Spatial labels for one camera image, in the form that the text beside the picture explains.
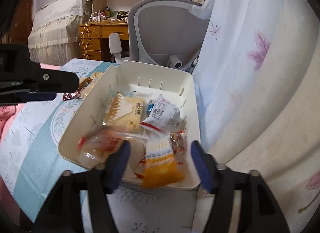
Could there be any white floral quilt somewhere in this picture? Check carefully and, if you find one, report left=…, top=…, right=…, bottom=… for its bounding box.
left=193, top=0, right=319, bottom=232

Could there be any wooden desk with drawers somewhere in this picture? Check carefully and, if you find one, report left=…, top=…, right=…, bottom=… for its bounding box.
left=79, top=0, right=143, bottom=62

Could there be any teal patterned bed sheet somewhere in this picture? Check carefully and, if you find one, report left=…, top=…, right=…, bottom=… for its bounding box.
left=1, top=59, right=208, bottom=232

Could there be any red white snack packet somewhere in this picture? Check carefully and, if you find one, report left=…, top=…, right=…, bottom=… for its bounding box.
left=140, top=95, right=181, bottom=134

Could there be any clear bag pale bread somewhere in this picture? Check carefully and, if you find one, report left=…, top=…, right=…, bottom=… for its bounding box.
left=80, top=72, right=103, bottom=100

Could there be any large clear cake bag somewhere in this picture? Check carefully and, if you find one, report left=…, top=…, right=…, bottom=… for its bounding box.
left=103, top=91, right=148, bottom=133

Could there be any white plastic storage bin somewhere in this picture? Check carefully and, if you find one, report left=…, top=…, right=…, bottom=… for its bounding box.
left=57, top=60, right=201, bottom=190

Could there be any grey office chair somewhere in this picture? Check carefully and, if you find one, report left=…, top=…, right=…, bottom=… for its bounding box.
left=108, top=0, right=218, bottom=72

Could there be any pink blanket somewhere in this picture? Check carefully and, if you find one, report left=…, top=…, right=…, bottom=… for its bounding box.
left=0, top=62, right=62, bottom=144

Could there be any Lipo biscuit packet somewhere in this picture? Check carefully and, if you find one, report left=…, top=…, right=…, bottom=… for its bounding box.
left=76, top=125, right=149, bottom=169

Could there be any peanut snack bag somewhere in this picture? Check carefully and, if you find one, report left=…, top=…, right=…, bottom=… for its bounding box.
left=170, top=130, right=187, bottom=165

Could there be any small dark red packet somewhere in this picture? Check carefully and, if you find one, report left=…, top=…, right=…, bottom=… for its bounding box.
left=62, top=77, right=93, bottom=101

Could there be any orange snack packet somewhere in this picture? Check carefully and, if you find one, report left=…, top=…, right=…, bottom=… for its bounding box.
left=142, top=136, right=184, bottom=189

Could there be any lace covered cabinet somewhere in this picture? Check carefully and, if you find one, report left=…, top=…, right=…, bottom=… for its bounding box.
left=28, top=0, right=91, bottom=66

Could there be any blue white candy packet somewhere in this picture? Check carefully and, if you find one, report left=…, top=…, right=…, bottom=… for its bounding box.
left=146, top=100, right=156, bottom=117

